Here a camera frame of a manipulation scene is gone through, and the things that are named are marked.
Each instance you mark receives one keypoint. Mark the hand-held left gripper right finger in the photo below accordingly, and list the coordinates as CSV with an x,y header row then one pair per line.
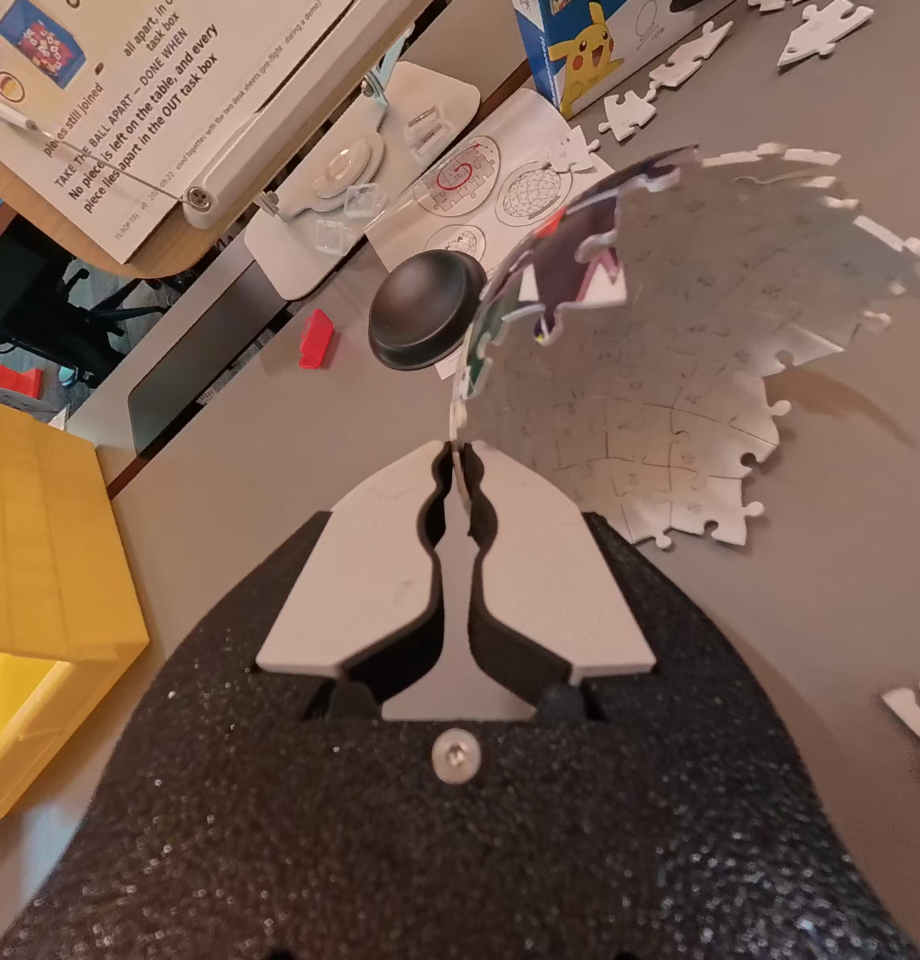
x,y
557,592

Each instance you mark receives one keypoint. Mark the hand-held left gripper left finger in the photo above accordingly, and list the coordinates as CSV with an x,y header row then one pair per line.
x,y
362,592

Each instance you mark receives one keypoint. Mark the partly built puzzle ball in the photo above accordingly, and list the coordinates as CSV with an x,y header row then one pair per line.
x,y
692,360

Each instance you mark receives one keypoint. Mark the puzzle pieces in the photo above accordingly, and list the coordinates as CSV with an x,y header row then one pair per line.
x,y
820,30

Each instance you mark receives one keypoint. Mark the black round ball stand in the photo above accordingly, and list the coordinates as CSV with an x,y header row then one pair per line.
x,y
426,311

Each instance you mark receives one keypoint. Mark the blue puzzle box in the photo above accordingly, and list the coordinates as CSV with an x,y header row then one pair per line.
x,y
572,60

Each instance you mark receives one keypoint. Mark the small red plastic block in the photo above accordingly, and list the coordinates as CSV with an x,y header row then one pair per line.
x,y
317,341

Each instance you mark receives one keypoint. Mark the yellow plastic bin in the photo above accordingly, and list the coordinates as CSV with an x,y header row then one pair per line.
x,y
47,540

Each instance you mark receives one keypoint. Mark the clear acrylic holder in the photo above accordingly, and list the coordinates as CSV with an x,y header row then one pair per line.
x,y
355,214

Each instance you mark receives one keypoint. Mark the single white jigsaw piece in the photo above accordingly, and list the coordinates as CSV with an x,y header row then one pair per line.
x,y
917,720

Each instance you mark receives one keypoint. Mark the instruction sheet on board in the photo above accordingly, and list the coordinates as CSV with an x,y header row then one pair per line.
x,y
167,259

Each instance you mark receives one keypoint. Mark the folded paper instruction leaflet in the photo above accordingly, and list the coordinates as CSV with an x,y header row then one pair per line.
x,y
505,135

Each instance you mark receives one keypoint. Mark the white stand base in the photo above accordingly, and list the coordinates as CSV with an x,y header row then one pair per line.
x,y
430,97

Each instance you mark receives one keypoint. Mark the printed instruction sheet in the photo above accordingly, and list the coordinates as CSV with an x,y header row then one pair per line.
x,y
167,112

